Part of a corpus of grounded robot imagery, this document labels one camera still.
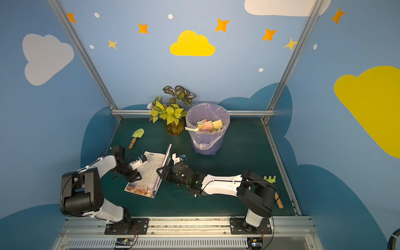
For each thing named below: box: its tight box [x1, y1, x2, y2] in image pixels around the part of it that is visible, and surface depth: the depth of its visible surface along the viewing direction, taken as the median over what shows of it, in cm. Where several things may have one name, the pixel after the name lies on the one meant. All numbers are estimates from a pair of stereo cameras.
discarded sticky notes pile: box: [196, 118, 224, 133], surface depth 100 cm
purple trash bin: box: [185, 102, 231, 156], surface depth 90 cm
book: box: [124, 143, 172, 199], surface depth 90 cm
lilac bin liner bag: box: [185, 102, 231, 150], surface depth 88 cm
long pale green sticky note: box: [184, 126, 199, 132], surface depth 80 cm
